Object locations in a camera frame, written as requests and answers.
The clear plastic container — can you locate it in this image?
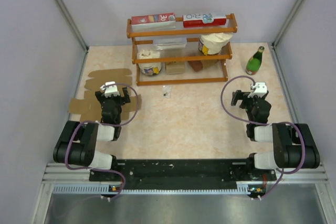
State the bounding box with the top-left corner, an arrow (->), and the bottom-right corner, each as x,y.
153,37 -> 187,50

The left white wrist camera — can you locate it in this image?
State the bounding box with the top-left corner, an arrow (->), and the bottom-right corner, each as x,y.
100,81 -> 120,98

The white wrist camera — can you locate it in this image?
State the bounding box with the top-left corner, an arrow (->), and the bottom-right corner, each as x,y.
100,81 -> 120,98
248,82 -> 268,98

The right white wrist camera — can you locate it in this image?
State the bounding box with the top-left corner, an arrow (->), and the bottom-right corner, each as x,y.
248,82 -> 268,98

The large white flour bag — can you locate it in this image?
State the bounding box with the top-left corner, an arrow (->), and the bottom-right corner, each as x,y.
198,33 -> 233,55

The aluminium frame rail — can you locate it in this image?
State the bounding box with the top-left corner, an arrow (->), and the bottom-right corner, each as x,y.
39,0 -> 90,51

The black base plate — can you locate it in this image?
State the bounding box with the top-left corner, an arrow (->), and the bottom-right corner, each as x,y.
89,158 -> 276,190

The red foil wrap box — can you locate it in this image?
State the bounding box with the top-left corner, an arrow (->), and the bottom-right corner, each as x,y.
131,13 -> 176,31

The small white flour bag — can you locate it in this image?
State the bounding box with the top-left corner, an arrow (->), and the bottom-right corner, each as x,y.
136,47 -> 163,77

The tan block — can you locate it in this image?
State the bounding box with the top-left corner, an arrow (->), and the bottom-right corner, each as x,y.
165,61 -> 185,74

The brown cardboard box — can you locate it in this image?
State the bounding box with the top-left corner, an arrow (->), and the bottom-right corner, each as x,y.
68,68 -> 132,122

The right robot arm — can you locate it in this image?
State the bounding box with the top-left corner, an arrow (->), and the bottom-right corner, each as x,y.
231,90 -> 302,180

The red white wrap box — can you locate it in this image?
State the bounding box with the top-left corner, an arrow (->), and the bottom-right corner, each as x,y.
183,13 -> 227,28

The wooden three-tier shelf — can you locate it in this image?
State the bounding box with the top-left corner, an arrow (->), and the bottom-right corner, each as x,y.
127,13 -> 238,86

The brown bread loaf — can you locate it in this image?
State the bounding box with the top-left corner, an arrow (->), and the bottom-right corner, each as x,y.
188,60 -> 218,72

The grey cable duct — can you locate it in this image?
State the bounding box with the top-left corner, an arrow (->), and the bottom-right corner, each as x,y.
52,183 -> 252,195

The small clear plastic bag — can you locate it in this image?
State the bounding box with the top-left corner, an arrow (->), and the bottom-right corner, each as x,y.
163,85 -> 172,98

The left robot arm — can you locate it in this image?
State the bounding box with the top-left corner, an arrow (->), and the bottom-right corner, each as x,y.
53,86 -> 131,180

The green glass bottle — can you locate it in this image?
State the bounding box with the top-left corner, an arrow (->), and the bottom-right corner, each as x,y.
245,46 -> 265,75

